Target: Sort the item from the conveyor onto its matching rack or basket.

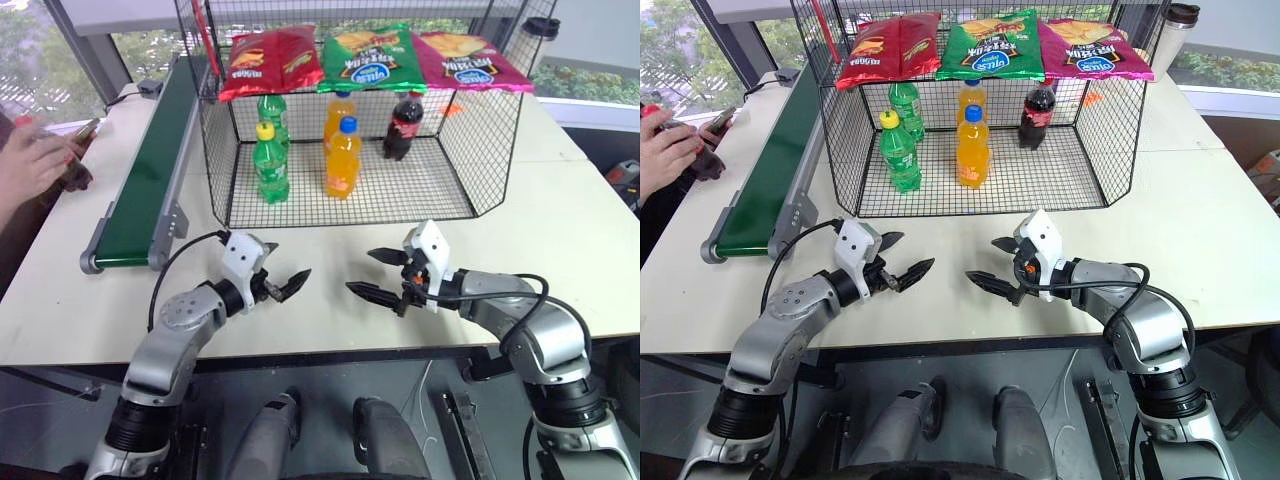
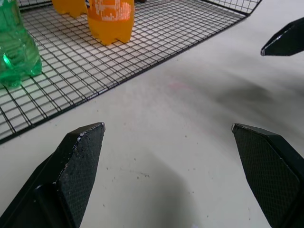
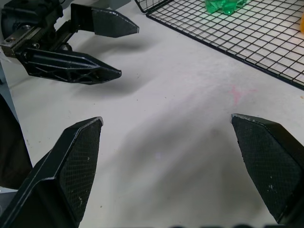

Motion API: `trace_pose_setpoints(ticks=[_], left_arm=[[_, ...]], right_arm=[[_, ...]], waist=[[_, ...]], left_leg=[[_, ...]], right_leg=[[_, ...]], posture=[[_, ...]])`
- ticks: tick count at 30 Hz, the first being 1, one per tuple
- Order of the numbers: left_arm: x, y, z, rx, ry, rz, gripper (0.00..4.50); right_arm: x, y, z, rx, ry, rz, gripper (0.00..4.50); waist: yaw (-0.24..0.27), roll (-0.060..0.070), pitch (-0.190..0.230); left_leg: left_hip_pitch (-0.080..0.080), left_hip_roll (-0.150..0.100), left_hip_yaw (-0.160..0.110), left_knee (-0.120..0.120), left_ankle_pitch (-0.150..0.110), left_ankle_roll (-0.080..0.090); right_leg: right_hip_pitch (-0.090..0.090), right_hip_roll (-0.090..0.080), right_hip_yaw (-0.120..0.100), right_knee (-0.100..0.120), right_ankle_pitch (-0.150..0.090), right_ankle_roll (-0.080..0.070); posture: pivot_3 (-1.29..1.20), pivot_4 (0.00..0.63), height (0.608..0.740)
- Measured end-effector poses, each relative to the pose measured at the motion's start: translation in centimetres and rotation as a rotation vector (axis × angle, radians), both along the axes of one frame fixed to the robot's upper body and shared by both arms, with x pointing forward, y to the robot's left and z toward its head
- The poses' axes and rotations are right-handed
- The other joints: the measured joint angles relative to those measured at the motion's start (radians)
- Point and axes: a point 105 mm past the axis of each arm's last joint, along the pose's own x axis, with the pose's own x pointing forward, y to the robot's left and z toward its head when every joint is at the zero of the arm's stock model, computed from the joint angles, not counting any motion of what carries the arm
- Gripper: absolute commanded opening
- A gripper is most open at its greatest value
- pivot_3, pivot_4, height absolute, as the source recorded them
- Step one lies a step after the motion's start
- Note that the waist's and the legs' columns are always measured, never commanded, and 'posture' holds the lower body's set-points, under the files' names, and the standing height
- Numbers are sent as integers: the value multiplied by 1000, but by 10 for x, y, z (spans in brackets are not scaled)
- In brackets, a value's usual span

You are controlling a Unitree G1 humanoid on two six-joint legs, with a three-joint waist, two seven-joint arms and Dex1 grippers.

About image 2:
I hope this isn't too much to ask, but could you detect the black wire grid rack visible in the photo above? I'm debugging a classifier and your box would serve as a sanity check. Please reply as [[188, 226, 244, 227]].
[[0, 0, 263, 145]]

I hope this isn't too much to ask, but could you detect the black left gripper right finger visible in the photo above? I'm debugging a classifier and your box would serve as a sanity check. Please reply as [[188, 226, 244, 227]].
[[231, 123, 304, 228]]

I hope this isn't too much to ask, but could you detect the green soda bottle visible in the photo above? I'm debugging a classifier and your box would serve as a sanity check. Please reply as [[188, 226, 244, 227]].
[[0, 0, 43, 87]]

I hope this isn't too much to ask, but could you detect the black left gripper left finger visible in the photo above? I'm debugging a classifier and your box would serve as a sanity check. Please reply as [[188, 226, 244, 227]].
[[0, 122, 106, 228]]

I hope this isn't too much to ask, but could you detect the orange soda bottle with label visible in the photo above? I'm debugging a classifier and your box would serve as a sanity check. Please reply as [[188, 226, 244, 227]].
[[86, 0, 135, 46]]

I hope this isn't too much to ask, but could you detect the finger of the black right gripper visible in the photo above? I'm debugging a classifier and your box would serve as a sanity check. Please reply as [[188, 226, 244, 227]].
[[260, 17, 304, 57]]

